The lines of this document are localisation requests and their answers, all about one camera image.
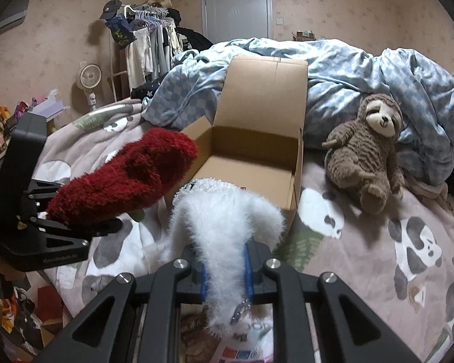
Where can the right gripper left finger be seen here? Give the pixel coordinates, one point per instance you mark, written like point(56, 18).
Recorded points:
point(133, 319)

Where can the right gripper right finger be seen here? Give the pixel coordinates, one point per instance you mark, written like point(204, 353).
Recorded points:
point(318, 315)

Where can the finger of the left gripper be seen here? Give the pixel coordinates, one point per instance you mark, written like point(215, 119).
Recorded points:
point(99, 229)

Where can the red fluffy sock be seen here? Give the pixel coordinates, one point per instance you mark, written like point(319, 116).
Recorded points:
point(139, 174)

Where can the pink blue tissue pack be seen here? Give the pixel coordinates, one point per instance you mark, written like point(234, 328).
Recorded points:
point(252, 341)

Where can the white fluffy sock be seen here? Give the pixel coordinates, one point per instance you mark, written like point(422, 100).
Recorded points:
point(218, 219)

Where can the panda print pink blanket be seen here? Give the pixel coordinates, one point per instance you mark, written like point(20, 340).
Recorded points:
point(400, 262)

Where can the white standing fan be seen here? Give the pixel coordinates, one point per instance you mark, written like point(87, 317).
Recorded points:
point(88, 78)

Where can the brown sloth plush toy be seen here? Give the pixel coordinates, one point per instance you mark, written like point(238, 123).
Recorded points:
point(361, 156)

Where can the open cardboard box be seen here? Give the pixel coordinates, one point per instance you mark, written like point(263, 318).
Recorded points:
point(256, 139)

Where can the clothes rack with garments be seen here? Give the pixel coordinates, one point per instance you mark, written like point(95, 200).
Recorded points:
point(144, 39)

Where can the black baseball cap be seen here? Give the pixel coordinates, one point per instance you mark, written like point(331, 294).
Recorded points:
point(110, 9)

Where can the blue checkered duvet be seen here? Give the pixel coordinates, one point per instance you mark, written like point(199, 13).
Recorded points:
point(339, 77)

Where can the white door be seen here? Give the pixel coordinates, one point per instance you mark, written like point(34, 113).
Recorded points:
point(224, 20)

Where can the small cardboard box far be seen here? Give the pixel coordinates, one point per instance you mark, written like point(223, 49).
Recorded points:
point(303, 36)

